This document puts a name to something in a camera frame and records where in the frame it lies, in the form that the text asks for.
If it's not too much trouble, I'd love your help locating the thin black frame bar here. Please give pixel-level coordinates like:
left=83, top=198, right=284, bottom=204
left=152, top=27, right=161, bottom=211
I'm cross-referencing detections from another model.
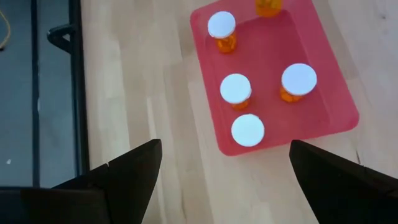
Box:
left=30, top=0, right=41, bottom=188

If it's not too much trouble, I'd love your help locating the black table frame rail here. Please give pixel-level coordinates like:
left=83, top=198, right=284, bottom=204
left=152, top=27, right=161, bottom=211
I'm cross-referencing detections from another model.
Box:
left=68, top=0, right=91, bottom=175

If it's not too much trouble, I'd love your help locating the orange pill bottle white cap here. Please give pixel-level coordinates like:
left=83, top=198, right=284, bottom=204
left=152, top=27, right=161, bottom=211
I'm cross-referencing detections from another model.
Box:
left=230, top=113, right=266, bottom=147
left=207, top=11, right=238, bottom=54
left=220, top=73, right=252, bottom=111
left=279, top=63, right=318, bottom=103
left=254, top=0, right=284, bottom=18

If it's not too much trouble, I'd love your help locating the yellow cable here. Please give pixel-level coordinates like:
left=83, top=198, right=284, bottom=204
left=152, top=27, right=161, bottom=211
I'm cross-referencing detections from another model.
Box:
left=0, top=9, right=12, bottom=51

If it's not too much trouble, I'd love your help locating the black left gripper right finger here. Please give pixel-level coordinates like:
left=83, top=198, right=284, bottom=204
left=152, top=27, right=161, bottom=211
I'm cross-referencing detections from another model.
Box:
left=289, top=139, right=398, bottom=224

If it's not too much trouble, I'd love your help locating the pink translucent plastic basket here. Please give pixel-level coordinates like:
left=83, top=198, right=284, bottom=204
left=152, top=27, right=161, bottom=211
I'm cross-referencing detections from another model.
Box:
left=189, top=0, right=361, bottom=157

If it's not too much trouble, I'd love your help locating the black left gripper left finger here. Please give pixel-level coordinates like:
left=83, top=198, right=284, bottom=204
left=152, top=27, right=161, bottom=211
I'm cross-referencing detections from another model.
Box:
left=0, top=139, right=163, bottom=224

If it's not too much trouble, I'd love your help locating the black curved hook bracket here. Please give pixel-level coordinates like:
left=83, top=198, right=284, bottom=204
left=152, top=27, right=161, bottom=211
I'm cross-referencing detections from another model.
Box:
left=46, top=24, right=75, bottom=54

